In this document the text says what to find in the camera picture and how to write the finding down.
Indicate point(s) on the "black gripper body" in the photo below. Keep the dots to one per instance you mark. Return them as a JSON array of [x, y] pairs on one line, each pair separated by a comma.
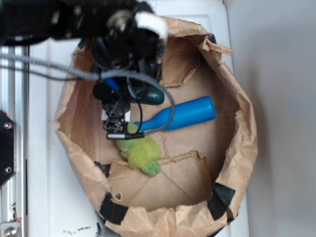
[[116, 95]]

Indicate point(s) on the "dark green plastic pickle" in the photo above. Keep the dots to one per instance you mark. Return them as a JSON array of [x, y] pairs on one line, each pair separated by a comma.
[[148, 95]]

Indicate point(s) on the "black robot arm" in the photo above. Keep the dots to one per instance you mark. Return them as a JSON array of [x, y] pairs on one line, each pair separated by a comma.
[[127, 41]]

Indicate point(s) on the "green plush toy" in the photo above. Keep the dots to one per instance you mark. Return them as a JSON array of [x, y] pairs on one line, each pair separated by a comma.
[[141, 154]]

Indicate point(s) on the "blue plastic bottle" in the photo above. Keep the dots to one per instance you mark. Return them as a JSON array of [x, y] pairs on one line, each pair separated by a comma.
[[186, 114]]

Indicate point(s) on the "black mounting plate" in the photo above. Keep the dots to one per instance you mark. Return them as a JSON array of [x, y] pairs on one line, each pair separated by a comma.
[[7, 149]]

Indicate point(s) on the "brown paper bag bin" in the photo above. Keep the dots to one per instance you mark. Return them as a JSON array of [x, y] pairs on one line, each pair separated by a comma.
[[187, 182]]

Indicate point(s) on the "white plastic container lid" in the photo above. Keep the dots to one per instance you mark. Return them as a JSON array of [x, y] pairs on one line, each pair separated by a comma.
[[57, 205]]

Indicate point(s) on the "aluminium frame rail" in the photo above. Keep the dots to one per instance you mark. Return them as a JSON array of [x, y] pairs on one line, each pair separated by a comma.
[[13, 101]]

